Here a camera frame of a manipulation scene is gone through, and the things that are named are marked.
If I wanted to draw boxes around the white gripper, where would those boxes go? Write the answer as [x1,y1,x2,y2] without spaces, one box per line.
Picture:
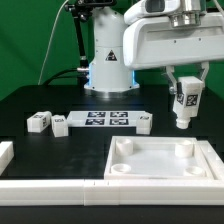
[123,0,224,94]

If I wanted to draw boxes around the white square tabletop part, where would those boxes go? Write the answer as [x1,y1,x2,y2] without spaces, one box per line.
[104,136,214,180]

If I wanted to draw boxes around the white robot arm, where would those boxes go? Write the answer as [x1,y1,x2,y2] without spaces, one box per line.
[85,0,224,97]

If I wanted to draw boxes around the white U-shaped fence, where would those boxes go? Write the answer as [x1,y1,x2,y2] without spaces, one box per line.
[0,141,224,206]

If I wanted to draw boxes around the black camera stand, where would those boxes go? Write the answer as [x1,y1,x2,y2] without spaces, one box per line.
[64,0,117,69]

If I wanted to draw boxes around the white marker base plate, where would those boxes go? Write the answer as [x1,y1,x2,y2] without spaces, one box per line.
[67,111,144,127]

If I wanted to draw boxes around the black cable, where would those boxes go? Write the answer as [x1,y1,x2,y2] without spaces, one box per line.
[43,67,84,86]

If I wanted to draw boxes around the white cable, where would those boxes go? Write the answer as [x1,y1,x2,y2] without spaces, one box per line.
[37,0,70,86]

